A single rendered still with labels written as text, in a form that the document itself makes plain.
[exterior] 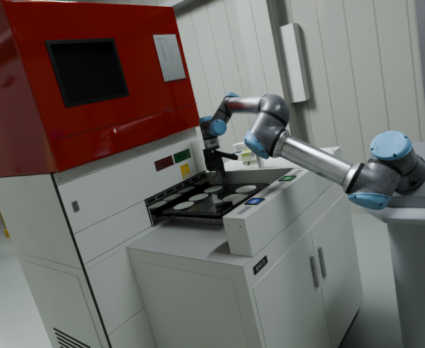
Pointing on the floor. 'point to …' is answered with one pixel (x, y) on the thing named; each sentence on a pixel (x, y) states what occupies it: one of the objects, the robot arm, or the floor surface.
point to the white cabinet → (261, 288)
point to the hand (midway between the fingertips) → (225, 183)
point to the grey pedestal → (416, 273)
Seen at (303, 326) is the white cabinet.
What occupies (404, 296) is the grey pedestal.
